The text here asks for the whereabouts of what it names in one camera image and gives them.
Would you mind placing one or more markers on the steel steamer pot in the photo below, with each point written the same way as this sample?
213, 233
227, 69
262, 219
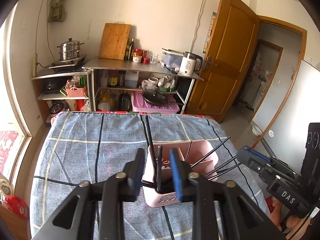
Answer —
70, 50

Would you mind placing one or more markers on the red printed paper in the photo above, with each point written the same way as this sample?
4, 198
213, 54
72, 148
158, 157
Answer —
7, 150

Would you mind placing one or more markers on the pink chopstick basket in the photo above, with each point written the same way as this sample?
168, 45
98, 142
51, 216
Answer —
202, 152

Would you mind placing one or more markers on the black chopstick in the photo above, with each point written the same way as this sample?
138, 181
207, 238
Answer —
150, 135
147, 132
221, 167
159, 170
148, 185
223, 172
212, 151

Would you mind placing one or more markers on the hanging green cloth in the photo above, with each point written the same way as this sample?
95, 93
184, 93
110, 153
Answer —
58, 2

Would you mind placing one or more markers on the blue checked blanket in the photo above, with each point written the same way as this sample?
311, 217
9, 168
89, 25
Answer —
87, 155

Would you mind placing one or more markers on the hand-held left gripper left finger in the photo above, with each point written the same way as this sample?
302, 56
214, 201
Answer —
138, 175

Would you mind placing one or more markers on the black induction cooker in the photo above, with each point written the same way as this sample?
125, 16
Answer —
67, 63

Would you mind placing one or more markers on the white basin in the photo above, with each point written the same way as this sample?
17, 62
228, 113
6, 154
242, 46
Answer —
256, 130

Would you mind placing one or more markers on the bamboo cutting board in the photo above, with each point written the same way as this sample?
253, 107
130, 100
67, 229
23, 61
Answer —
115, 41

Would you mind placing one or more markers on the white electric kettle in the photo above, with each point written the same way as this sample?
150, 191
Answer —
188, 65

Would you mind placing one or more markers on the yellow cooking oil bottle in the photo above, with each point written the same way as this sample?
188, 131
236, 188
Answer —
107, 100

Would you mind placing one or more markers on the wall calendar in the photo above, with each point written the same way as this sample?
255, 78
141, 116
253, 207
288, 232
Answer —
209, 32

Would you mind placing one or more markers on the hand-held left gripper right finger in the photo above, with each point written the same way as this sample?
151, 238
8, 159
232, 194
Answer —
176, 177

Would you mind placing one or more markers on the person's right hand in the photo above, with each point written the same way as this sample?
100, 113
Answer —
278, 211

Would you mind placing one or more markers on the green white package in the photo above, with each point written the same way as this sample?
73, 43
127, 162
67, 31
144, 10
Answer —
5, 186

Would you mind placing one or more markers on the soy sauce bottle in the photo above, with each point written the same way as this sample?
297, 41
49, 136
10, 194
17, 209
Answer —
113, 79

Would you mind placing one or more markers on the dark cooking oil bottle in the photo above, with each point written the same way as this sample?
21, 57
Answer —
124, 101

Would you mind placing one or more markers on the green bowl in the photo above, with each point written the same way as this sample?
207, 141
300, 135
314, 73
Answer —
166, 89

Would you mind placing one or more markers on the clear glass cup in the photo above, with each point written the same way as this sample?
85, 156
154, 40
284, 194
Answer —
153, 58
157, 58

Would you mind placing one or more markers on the crumpled plastic bags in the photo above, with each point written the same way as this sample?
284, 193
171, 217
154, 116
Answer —
166, 81

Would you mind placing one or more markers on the steel rice cooker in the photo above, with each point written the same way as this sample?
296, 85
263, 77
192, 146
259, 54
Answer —
57, 108

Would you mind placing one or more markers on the white plastic jug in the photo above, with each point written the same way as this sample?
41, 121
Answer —
131, 79

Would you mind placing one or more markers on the metal chopstick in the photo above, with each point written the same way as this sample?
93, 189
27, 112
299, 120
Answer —
189, 150

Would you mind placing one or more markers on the red plastic bag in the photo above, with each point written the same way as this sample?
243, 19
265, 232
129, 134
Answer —
80, 105

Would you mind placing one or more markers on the black frying pan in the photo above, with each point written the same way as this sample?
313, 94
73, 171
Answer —
156, 97

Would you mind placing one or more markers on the steel side shelf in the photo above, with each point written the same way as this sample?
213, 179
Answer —
60, 76

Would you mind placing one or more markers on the white refrigerator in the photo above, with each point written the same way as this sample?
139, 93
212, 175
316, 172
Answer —
287, 110

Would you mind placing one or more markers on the water filter pitcher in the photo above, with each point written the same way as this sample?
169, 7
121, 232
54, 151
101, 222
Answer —
172, 57

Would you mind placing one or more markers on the pink storage box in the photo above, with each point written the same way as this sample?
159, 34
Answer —
155, 107

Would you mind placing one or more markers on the dark sauce bottle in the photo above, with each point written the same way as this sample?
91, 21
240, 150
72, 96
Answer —
127, 50

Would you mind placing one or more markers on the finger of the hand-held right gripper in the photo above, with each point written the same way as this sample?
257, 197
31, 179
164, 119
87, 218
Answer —
260, 153
251, 161

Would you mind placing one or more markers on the metal kitchen shelf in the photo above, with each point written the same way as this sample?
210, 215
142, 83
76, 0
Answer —
130, 66

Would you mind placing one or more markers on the printed white bowl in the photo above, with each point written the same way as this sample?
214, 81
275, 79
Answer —
137, 59

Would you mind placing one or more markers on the red lidded jar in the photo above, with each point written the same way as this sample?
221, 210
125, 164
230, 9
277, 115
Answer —
137, 52

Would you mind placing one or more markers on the beige power strip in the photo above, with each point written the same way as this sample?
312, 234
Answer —
35, 65

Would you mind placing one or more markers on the wooden door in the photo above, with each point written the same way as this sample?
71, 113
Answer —
225, 55

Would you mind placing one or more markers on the pink woven basket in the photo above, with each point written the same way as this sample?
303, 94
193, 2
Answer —
76, 90

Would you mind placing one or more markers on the red snack bag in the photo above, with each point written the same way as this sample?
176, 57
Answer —
18, 206

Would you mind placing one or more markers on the small red jar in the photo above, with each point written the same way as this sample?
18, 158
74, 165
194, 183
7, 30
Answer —
145, 60

